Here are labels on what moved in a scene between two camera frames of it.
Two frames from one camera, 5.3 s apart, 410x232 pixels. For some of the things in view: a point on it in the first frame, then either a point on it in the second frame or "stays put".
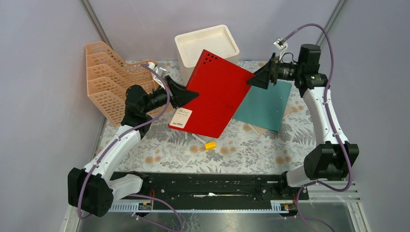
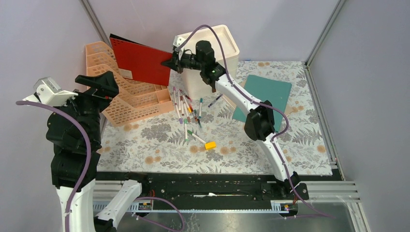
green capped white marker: (199, 138) stays put
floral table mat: (237, 150) stays put
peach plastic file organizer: (109, 78) stays put
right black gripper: (269, 72) → (174, 62)
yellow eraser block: (210, 145) stays put
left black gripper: (178, 94) → (105, 87)
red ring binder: (221, 86) → (149, 65)
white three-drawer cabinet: (217, 40) stays put
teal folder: (265, 107) stays put
